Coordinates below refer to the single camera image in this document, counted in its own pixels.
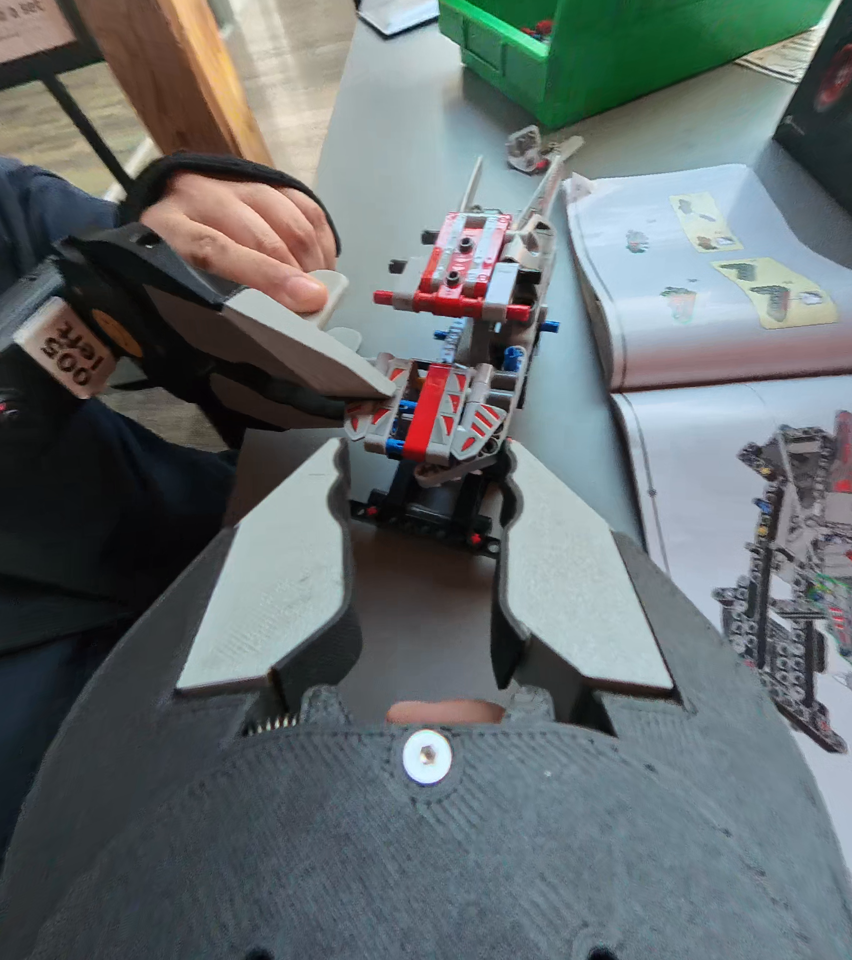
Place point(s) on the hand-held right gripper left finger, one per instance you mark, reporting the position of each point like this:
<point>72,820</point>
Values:
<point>268,585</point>

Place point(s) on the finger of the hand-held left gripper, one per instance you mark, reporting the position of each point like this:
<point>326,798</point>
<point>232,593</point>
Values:
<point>306,352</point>
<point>276,409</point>

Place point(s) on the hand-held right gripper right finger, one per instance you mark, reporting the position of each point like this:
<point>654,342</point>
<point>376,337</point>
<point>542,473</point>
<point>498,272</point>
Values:
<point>576,592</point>

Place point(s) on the grey red lego model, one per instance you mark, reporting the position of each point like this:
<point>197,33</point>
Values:
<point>463,300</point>

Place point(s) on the person's left forearm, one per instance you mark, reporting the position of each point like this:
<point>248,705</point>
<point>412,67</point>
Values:
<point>13,225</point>

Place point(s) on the lego instruction booklet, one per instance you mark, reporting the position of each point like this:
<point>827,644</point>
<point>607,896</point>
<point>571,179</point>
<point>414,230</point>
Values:
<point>695,427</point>

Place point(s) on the small grey lego piece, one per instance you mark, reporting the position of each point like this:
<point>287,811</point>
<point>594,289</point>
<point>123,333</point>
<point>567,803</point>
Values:
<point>525,148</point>

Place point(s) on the loose red lego pieces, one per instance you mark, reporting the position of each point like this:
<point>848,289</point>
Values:
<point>537,28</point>

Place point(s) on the black lego box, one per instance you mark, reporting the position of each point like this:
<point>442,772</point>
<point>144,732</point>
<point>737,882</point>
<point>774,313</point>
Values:
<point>845,112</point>

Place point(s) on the person's left hand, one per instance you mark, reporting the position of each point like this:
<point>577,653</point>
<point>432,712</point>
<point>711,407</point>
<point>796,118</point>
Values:
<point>246,232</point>

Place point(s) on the white paper sheet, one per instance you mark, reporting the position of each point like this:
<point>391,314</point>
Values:
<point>396,15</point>

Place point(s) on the green plastic bin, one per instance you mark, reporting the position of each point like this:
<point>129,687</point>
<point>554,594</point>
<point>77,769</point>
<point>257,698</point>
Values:
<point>620,60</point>

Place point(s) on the printed paper sheet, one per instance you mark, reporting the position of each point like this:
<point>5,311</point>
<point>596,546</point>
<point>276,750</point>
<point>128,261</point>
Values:
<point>782,56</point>

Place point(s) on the black metal frame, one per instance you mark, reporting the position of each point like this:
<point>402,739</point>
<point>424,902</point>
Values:
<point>85,129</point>

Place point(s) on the wooden post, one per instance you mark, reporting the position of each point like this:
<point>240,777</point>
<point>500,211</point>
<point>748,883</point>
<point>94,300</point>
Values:
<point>171,75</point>

